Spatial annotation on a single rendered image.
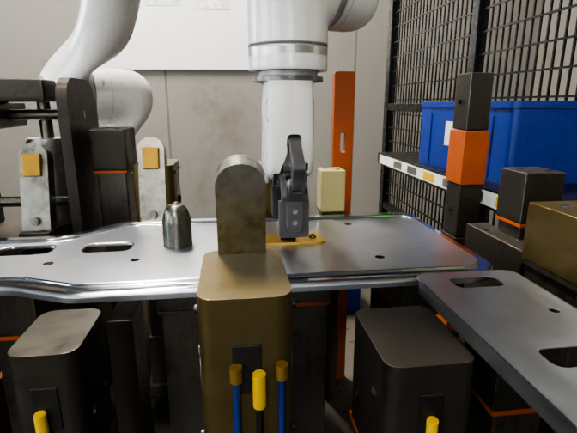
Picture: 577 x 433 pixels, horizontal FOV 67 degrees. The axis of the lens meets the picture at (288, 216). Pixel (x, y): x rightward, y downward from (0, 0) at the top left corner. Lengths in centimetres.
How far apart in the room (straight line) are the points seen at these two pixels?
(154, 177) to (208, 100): 230
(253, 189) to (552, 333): 23
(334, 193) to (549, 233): 28
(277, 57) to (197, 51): 248
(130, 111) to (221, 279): 79
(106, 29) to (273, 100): 54
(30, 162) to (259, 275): 44
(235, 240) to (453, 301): 18
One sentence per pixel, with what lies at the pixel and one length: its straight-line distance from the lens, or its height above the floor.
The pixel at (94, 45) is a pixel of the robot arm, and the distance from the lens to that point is 96.
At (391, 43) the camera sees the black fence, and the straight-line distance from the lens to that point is 182.
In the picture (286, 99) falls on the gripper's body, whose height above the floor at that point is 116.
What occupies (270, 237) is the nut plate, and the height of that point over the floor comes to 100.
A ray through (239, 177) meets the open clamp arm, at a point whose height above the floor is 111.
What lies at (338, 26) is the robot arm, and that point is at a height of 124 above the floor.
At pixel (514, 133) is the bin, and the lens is 76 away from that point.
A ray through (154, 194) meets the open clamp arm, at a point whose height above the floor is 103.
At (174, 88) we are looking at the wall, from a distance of 297.
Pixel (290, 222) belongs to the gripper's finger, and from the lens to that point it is 45.
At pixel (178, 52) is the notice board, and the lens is 295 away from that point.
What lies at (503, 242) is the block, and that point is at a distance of 57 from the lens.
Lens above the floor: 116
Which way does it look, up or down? 15 degrees down
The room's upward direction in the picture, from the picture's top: straight up
